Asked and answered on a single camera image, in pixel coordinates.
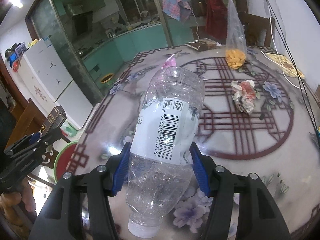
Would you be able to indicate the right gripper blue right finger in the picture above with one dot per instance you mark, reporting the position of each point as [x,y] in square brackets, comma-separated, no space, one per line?
[259,215]

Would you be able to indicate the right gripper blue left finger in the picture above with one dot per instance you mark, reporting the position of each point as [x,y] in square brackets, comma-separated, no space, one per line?
[61,215]

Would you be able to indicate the dark brown cigarette box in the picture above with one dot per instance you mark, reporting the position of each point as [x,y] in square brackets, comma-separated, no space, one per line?
[54,120]

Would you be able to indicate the clear plastic bottle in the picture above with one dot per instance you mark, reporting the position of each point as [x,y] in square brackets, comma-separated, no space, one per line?
[160,162]

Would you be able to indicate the red white paper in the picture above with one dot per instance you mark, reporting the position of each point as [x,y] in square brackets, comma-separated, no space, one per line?
[244,95]

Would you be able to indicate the pink plastic wrapper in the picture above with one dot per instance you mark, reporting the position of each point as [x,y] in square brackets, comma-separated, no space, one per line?
[170,62]

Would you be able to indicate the green yellow trash bin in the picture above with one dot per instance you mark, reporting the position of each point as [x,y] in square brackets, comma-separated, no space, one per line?
[107,78]

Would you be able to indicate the teal kitchen cabinets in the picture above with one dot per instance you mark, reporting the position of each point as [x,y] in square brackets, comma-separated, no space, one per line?
[109,56]

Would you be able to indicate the person's left hand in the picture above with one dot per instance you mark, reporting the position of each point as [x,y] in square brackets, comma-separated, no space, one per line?
[8,200]

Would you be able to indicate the red green plastic basin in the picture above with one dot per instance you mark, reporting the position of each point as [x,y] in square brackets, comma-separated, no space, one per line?
[62,160]

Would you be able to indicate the green detergent bottle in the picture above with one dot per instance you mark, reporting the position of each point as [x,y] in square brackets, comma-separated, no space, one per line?
[68,130]

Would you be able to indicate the white refrigerator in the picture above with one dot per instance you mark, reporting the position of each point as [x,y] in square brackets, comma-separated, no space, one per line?
[43,78]

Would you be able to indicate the black range hood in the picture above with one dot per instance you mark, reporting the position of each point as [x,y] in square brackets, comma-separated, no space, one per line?
[82,23]

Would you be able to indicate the yellow booklet on table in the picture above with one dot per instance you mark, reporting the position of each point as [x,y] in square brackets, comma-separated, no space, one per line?
[285,65]

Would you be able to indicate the clear bag with orange snacks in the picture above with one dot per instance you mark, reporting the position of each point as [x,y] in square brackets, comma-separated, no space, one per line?
[236,47]

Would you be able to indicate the brown snack package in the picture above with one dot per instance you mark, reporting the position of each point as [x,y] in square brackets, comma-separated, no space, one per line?
[203,44]

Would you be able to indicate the red hanging garment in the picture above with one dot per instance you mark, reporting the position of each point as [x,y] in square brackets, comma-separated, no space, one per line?
[216,22]

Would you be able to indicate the brown hanging handbag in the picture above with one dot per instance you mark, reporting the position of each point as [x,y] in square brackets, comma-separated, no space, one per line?
[199,7]

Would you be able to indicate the wooden chair at wall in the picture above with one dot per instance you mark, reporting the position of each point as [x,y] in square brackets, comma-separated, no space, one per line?
[257,29]

